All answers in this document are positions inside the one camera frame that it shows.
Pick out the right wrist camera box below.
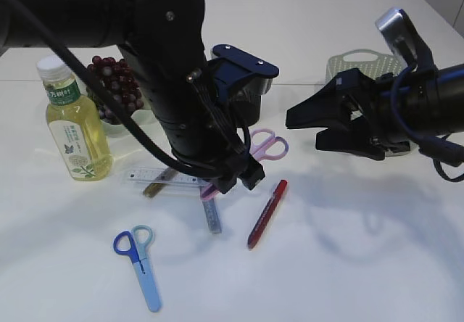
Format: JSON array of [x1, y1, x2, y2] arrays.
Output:
[[375, 7, 437, 70]]

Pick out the pink scissors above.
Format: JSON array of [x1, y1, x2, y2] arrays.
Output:
[[200, 128, 289, 202]]

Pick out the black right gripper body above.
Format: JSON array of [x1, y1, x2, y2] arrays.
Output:
[[336, 68, 398, 145]]

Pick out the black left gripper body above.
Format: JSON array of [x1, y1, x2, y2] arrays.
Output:
[[210, 154, 265, 194]]

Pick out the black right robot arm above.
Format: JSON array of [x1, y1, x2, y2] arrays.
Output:
[[286, 65, 463, 161]]

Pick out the black mesh pen holder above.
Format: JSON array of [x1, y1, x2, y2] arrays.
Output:
[[231, 91, 261, 126]]

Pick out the silver glitter pen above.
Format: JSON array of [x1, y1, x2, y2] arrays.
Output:
[[202, 198, 222, 234]]

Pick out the green woven plastic basket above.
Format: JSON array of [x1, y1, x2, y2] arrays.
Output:
[[325, 49, 418, 157]]

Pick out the purple artificial grape bunch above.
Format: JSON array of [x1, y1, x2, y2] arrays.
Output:
[[87, 55, 145, 115]]

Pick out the gold glitter pen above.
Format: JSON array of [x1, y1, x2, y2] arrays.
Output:
[[142, 168, 173, 199]]

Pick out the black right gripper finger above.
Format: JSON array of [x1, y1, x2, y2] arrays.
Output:
[[286, 78, 351, 130], [315, 117, 385, 161]]

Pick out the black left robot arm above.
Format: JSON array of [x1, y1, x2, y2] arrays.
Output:
[[1, 0, 268, 193]]

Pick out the red glitter pen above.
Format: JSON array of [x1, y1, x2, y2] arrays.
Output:
[[247, 180, 288, 250]]

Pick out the green wavy glass bowl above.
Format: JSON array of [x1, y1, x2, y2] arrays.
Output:
[[101, 109, 157, 138]]

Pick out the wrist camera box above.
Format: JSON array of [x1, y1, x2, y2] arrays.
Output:
[[375, 7, 437, 70], [208, 44, 280, 103]]

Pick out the yellow tea bottle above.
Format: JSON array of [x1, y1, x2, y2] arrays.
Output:
[[36, 55, 112, 181]]

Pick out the blue scissors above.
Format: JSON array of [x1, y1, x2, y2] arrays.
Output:
[[113, 225, 162, 313]]

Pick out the clear plastic ruler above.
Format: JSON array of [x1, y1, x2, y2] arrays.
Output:
[[123, 167, 208, 187]]

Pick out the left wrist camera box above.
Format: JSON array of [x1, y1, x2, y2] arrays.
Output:
[[208, 44, 280, 103]]

